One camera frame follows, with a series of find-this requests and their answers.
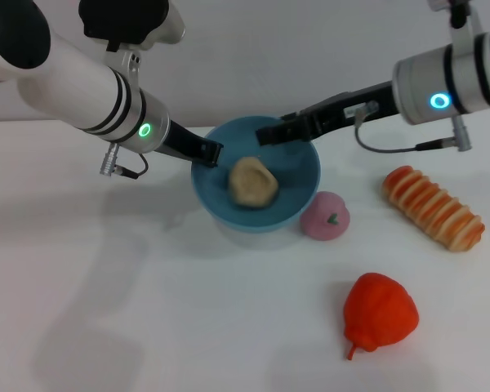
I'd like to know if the right arm connector cable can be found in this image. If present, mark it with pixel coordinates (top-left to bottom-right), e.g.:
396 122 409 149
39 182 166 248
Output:
352 100 474 154

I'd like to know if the left wrist camera housing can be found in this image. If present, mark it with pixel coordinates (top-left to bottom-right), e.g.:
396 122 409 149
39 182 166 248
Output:
78 0 187 78

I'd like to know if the arm connector cable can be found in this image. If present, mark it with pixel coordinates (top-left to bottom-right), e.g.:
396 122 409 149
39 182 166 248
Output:
99 142 149 180
352 100 474 154

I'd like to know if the beige egg yolk pastry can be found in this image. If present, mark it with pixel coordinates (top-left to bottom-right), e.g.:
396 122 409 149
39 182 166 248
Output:
228 157 280 211

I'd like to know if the orange striped long bread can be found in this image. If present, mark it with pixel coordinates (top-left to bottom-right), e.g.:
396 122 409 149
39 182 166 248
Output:
381 165 486 252

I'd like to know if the pink peach bun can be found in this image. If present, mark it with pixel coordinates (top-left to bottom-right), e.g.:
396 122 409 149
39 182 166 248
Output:
300 190 350 243

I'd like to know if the left arm connector cable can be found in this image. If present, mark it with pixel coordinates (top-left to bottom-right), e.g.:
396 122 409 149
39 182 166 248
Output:
99 142 149 180

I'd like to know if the red bell pepper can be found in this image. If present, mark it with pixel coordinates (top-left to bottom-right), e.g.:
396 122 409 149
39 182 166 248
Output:
342 272 420 361

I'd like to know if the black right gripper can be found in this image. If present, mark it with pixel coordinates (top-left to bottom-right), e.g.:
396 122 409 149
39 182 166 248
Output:
255 80 397 147

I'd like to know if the blue plastic bowl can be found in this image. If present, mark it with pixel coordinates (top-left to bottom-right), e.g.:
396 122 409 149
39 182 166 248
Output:
190 115 322 232

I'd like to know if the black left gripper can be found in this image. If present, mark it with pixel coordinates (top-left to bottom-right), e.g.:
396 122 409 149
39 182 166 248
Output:
159 121 224 168

